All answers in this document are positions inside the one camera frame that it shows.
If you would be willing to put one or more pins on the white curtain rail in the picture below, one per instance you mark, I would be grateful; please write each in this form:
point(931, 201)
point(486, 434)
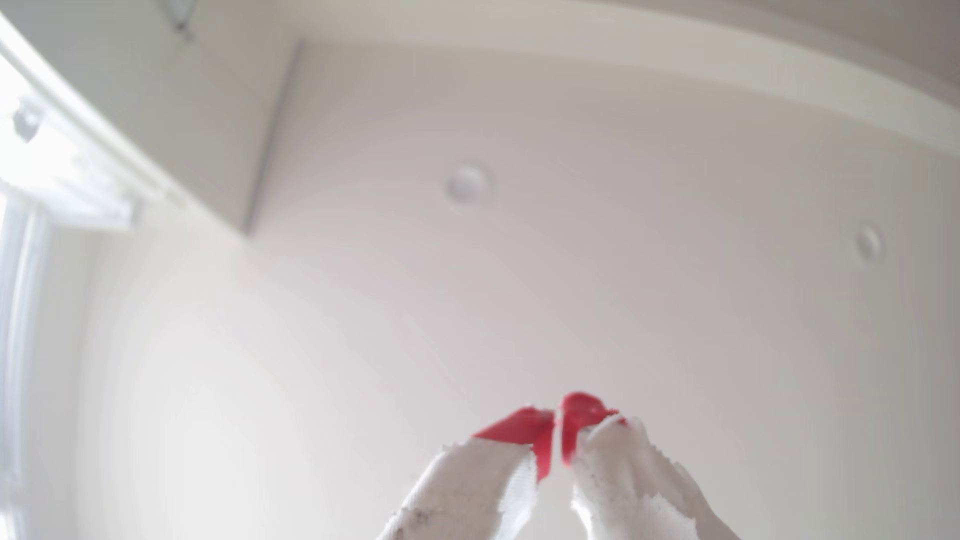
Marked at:
point(67, 172)

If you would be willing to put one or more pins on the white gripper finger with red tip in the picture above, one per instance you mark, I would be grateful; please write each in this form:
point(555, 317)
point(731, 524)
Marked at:
point(630, 487)
point(465, 487)

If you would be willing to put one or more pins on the white sheer window curtain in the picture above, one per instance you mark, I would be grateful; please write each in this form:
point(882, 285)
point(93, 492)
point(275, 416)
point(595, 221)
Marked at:
point(16, 360)

